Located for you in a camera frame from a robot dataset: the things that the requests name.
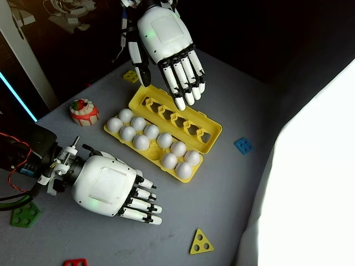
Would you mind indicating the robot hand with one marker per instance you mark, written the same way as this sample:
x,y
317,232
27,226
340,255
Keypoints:
x,y
102,185
163,33

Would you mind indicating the white toy egg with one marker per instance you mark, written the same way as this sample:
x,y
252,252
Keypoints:
x,y
127,133
126,115
169,160
151,131
114,124
183,169
178,148
138,123
141,142
165,140
192,158

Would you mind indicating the yellow egg carton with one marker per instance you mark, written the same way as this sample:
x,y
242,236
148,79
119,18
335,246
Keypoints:
x,y
155,152

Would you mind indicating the yellow two-hole block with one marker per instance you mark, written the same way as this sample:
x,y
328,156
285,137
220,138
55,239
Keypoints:
x,y
131,76

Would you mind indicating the toy strawberry cream cake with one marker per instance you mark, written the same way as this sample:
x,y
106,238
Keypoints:
x,y
84,116

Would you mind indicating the red pentagon five-hole block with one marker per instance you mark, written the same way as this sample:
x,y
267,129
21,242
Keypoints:
x,y
75,262

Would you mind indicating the white background equipment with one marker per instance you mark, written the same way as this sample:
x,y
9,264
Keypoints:
x,y
69,16

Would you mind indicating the yellow triangle three-hole block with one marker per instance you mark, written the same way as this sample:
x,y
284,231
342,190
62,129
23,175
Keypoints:
x,y
200,241

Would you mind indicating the grey table cloth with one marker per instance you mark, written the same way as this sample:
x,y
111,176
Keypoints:
x,y
222,207

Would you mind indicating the cyan light strip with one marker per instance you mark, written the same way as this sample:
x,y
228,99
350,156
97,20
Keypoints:
x,y
19,97

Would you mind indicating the blue square four-hole block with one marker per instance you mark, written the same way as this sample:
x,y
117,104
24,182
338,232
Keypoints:
x,y
244,146

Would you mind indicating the white backdrop sheet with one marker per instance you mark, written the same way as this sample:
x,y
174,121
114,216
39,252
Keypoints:
x,y
305,166

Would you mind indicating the white frame post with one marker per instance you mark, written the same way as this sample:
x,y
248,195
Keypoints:
x,y
30,61

